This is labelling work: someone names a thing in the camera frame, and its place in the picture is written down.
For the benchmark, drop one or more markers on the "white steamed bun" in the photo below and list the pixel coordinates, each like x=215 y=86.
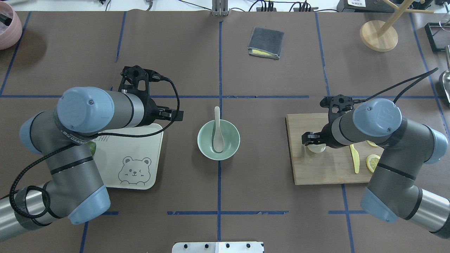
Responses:
x=317 y=148

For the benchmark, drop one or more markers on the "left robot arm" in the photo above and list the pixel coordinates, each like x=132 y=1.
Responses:
x=65 y=181

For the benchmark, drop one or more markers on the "wooden stand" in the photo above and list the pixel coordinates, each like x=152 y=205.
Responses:
x=380 y=35

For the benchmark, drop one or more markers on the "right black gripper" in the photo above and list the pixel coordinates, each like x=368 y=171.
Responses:
x=326 y=134

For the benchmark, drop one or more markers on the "grey folded cloth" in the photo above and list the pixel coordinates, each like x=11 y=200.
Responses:
x=266 y=43

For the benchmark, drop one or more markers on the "white ceramic spoon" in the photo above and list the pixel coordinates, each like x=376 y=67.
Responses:
x=218 y=140

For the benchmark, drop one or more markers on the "green avocado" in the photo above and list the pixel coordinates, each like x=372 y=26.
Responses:
x=92 y=147

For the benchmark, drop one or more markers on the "metal scoop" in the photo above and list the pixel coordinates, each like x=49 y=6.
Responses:
x=445 y=76

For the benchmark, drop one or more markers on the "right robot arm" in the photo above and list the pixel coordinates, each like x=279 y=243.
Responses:
x=391 y=192

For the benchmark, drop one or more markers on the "aluminium frame post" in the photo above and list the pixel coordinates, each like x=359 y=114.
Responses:
x=220 y=8

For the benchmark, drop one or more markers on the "black tray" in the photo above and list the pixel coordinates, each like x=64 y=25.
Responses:
x=438 y=35

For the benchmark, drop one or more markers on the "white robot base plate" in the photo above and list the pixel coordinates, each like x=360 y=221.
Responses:
x=219 y=247

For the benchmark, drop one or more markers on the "mint green bowl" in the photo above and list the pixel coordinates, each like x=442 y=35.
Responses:
x=231 y=140

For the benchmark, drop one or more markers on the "single lemon slice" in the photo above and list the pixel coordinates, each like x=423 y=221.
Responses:
x=371 y=162

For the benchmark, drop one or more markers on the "wooden cutting board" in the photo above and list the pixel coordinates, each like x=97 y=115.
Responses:
x=332 y=166

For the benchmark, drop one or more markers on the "cream bear serving tray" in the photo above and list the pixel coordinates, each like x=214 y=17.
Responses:
x=128 y=163

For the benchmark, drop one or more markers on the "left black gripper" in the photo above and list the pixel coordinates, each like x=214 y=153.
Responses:
x=149 y=109

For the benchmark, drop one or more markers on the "upper top lemon slice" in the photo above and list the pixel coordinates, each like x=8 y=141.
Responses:
x=372 y=144

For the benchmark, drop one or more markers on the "yellow plastic knife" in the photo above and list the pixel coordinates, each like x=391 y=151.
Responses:
x=355 y=159

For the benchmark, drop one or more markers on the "pink ice bowl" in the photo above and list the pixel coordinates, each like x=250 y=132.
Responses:
x=9 y=35

